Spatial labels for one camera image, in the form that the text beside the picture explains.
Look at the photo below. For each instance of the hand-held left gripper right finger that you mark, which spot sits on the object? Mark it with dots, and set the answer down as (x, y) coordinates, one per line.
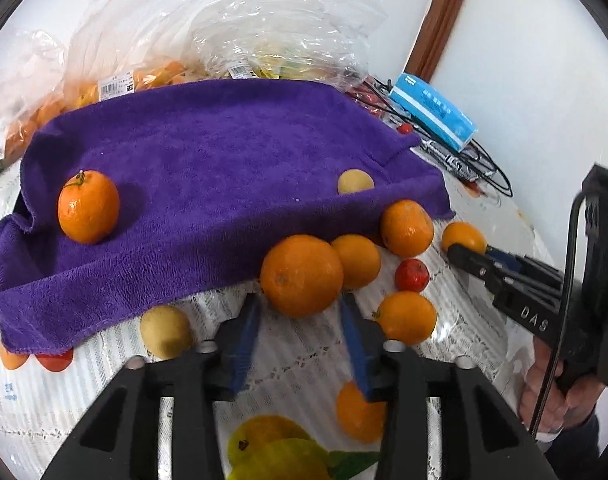
(354, 345)

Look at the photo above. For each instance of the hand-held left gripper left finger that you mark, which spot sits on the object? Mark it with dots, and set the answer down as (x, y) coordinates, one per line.
(246, 345)

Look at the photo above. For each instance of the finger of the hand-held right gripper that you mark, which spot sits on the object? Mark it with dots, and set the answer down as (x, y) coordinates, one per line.
(504, 257)
(476, 265)

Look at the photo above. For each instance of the small red fruit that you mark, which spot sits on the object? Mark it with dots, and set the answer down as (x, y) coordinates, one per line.
(412, 275)

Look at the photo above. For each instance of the yellow round fruit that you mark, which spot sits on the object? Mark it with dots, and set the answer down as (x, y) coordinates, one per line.
(166, 330)
(355, 181)

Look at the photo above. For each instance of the large orange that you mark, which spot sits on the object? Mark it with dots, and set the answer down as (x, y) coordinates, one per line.
(302, 275)

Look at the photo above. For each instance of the purple towel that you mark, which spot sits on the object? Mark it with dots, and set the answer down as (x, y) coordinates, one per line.
(208, 160)

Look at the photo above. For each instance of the orange with stem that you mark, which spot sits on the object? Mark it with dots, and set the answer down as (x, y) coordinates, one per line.
(88, 206)

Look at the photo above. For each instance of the person's right forearm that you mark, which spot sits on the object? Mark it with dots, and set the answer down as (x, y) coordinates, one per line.
(579, 442)

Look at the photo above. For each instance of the person's right hand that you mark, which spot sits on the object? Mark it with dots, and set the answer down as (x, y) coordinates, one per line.
(539, 395)

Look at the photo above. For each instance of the white lace printed tablecloth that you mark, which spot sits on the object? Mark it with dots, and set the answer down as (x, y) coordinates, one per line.
(294, 355)

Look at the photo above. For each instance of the black white patterned pouch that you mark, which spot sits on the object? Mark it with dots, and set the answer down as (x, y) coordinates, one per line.
(446, 157)

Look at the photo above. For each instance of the small red tomato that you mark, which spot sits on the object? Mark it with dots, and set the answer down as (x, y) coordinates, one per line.
(405, 128)

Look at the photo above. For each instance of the blue tissue pack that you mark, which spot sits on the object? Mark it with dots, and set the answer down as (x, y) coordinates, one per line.
(431, 110)

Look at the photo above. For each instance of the bag of red tomatoes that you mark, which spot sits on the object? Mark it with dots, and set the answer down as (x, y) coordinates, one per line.
(369, 94)

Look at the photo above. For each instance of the clear bag of yellow packets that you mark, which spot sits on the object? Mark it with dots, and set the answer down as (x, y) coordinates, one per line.
(284, 25)

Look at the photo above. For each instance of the clear plastic bag of oranges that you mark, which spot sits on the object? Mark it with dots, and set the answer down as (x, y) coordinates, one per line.
(128, 35)

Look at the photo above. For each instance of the crumpled clear plastic bag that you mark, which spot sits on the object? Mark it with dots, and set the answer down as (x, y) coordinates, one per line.
(18, 90)

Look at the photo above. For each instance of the brown wooden door frame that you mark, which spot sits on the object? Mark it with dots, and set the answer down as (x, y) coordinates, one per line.
(441, 15)

